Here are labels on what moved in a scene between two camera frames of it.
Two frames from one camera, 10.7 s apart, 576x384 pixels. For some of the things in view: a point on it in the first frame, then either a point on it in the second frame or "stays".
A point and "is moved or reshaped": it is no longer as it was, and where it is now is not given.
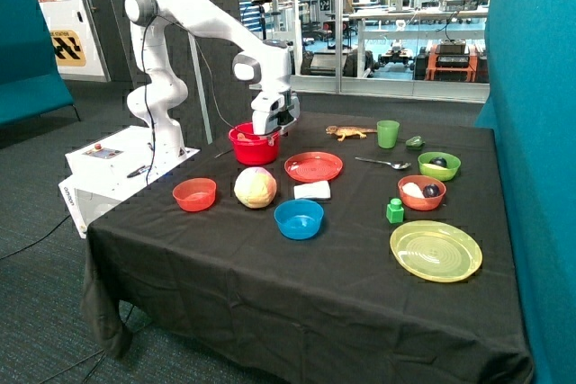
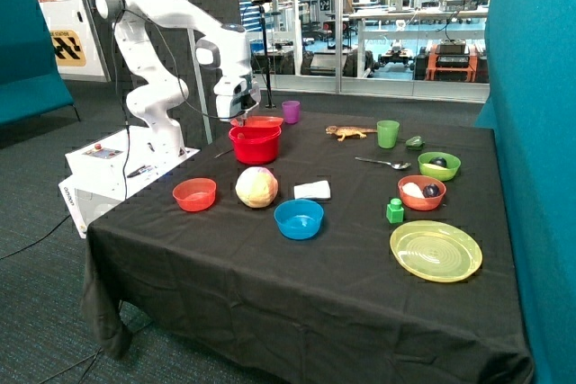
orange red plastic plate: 312,166 is moved or reshaped
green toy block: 394,211 stays
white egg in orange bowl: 412,189 stays
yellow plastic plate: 436,251 stays
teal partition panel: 531,105 stays
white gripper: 274,111 to 236,94
